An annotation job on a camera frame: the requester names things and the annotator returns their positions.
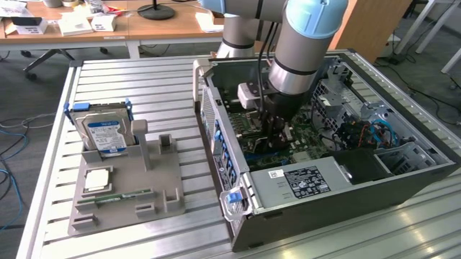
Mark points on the white table frame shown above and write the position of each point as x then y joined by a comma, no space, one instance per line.
416,27

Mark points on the green RAM stick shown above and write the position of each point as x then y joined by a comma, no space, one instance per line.
115,197

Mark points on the grey cup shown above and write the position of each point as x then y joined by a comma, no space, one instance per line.
52,3

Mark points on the white labelled box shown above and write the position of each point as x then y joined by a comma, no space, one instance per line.
102,24

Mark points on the grey power supply unit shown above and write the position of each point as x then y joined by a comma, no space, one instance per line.
274,194

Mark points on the dark grey PC case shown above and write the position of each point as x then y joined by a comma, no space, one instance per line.
324,215

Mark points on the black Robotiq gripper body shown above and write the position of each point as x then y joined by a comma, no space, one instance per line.
286,106

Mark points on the blue case latch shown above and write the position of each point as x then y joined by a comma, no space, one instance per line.
234,197

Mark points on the wooden desk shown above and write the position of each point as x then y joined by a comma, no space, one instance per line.
162,27

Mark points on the black chair base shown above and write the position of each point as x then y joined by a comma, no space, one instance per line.
47,58

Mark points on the silver CPU chip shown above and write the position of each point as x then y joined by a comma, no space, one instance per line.
96,181

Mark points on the CPU socket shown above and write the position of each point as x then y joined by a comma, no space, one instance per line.
251,120

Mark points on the black and white box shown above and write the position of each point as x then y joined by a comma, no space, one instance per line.
31,28

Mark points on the black lamp base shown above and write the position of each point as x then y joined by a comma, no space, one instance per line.
157,13

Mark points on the metal disk bay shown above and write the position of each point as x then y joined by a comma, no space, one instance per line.
406,159

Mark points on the silver chipset heat sink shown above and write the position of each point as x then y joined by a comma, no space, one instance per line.
302,157

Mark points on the hard disk with blue bracket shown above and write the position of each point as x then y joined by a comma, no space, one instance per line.
104,132

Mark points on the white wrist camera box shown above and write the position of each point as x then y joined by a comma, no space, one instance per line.
246,95

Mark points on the wooden cabinet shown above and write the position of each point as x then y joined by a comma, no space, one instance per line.
378,21

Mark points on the white booklet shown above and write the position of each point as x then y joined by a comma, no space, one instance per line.
207,24

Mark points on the green motherboard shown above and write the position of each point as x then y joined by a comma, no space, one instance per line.
309,145

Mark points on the black Nvidia graphics card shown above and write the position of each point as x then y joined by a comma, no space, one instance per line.
257,147

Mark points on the grey parts rack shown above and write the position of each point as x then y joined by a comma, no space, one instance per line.
130,178

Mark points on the printed papers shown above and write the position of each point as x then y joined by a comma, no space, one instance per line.
12,10

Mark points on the perforated metal drive cage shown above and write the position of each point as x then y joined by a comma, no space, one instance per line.
332,108

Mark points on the white open box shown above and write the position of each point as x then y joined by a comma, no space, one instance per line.
74,27

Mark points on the tape roll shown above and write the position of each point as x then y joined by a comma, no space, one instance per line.
68,2

